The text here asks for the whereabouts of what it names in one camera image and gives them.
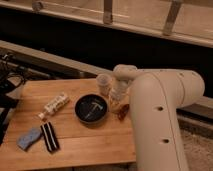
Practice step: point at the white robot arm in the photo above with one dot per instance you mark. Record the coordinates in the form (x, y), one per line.
(154, 96)

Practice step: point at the small brown red object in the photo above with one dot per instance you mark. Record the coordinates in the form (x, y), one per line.
(123, 112)

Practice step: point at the blue sponge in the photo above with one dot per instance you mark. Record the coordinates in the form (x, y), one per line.
(28, 139)

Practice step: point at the black equipment at left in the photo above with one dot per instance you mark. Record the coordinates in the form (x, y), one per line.
(9, 81)

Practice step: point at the black ceramic bowl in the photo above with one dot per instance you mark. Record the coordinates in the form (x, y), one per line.
(91, 108)

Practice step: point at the clear plastic cup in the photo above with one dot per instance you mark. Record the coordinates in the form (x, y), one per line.
(104, 84)

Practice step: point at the white tube bottle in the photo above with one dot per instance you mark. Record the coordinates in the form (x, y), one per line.
(54, 105)

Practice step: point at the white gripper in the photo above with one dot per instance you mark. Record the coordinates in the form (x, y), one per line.
(117, 93)

